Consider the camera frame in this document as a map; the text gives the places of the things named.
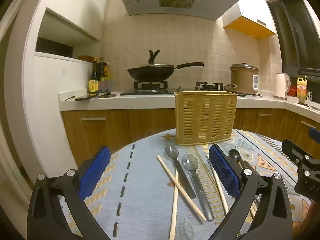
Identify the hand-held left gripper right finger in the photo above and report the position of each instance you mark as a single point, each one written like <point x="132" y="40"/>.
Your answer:
<point x="223" y="171"/>

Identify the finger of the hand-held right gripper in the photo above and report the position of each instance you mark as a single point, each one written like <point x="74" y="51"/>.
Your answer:
<point x="314" y="133"/>
<point x="291" y="150"/>

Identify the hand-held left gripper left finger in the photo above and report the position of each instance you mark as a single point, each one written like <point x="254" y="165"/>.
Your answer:
<point x="96" y="172"/>

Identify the black plastic spoon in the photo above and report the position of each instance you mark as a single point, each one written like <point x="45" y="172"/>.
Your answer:
<point x="235" y="154"/>

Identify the translucent grey plastic spoon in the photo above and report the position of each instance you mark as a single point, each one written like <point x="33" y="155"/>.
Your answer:
<point x="185" y="180"/>
<point x="202" y="197"/>

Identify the wooden chopstick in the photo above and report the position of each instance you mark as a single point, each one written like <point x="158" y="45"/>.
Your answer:
<point x="180" y="187"/>
<point x="221" y="192"/>
<point x="174" y="210"/>

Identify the yellow plastic utensil basket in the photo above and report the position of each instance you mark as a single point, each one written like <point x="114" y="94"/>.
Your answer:
<point x="190" y="120"/>

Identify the person's right forearm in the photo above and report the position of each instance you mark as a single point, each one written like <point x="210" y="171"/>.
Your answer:
<point x="313" y="220"/>

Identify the steel sink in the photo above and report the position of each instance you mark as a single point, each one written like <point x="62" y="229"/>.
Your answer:
<point x="311" y="106"/>

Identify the yellow plastic bottle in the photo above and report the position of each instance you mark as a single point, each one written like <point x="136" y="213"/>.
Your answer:
<point x="301" y="87"/>

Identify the red packet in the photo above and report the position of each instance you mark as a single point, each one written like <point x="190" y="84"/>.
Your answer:
<point x="293" y="90"/>

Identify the white electric kettle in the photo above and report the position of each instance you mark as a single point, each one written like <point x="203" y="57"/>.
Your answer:
<point x="281" y="85"/>

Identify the small wooden knob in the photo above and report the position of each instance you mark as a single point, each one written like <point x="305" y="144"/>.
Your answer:
<point x="168" y="137"/>

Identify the wooden base cabinets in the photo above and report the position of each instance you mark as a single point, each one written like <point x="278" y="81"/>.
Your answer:
<point x="150" y="122"/>

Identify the white kitchen countertop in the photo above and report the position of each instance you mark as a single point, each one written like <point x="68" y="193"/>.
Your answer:
<point x="125" y="102"/>

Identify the brown rice cooker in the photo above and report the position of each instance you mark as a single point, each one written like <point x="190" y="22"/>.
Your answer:
<point x="241" y="80"/>

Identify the dark soy sauce bottle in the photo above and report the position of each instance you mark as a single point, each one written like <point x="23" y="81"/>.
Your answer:
<point x="93" y="82"/>

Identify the black gas stove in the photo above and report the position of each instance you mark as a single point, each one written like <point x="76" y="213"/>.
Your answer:
<point x="140" y="92"/>

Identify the dark window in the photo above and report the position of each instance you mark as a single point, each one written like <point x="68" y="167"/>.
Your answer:
<point x="295" y="42"/>

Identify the yellow oil bottle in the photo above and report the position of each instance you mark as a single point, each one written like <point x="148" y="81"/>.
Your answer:
<point x="108" y="72"/>

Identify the white refrigerator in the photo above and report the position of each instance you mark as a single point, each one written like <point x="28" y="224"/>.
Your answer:
<point x="50" y="80"/>

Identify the black wok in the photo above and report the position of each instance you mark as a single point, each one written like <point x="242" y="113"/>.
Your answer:
<point x="150" y="75"/>

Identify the brown basket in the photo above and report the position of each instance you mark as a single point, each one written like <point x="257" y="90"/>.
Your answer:
<point x="85" y="58"/>

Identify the grey range hood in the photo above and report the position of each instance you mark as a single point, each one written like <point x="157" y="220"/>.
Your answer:
<point x="150" y="2"/>

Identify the yellow wall cabinet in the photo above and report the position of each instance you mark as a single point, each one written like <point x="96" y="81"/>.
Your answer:
<point x="250" y="27"/>

